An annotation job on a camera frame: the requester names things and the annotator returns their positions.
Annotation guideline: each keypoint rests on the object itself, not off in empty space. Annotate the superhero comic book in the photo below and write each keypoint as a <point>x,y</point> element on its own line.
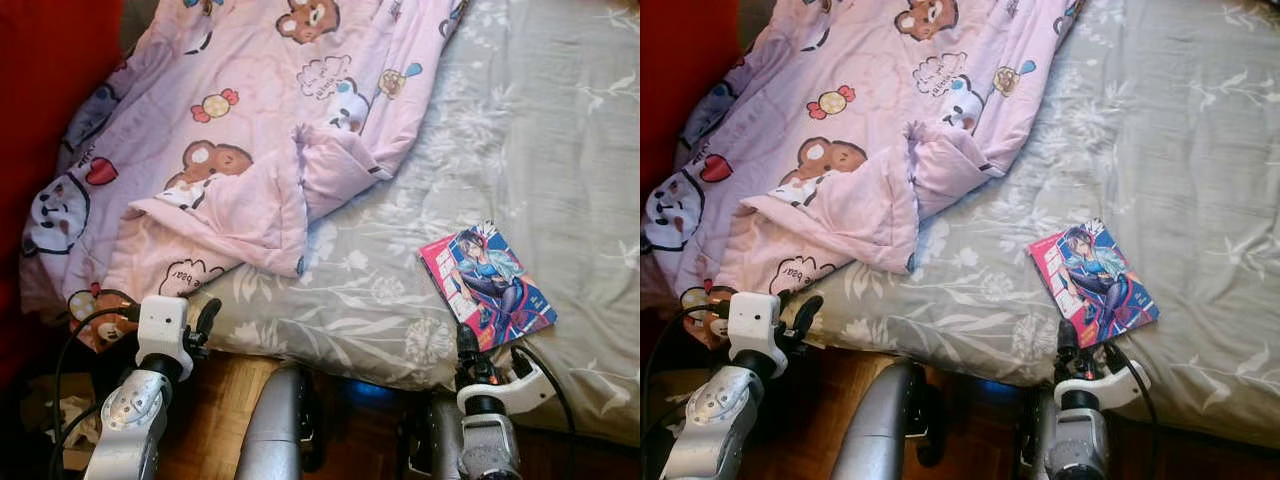
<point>485,285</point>
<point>1090,285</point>

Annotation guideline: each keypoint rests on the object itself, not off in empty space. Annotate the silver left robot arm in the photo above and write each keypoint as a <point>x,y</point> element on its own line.
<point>715,410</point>
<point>130,410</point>

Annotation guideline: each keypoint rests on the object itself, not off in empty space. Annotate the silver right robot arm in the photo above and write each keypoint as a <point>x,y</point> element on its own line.
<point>490,450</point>
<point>1075,450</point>

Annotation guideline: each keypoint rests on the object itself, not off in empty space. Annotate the brown teddy bear toy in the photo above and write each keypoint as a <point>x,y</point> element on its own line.
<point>110,335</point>
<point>712,330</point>

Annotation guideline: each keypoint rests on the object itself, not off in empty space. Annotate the silver right robot leg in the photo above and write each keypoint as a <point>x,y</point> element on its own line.
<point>1040,450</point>
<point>440,450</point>

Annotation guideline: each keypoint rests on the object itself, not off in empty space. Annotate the silver robot leg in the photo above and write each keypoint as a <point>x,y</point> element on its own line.
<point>1040,450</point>
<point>440,450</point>
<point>880,430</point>
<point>275,430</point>

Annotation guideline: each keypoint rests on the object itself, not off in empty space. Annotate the silver left robot leg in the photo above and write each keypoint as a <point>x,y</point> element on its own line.
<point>880,430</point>
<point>275,430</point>

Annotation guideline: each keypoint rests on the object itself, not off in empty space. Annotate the white crumpled paper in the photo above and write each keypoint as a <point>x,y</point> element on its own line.
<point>75,410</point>

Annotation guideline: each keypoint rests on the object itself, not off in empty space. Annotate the beige floral bed sheet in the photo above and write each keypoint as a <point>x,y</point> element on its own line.
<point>1170,150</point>
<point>540,150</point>

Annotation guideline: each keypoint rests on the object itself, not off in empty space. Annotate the pink bear print quilt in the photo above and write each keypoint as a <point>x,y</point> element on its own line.
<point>250,90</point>
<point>870,90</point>

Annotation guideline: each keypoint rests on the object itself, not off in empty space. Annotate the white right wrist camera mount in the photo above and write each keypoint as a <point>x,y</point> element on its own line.
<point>1100,388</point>
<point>500,395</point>

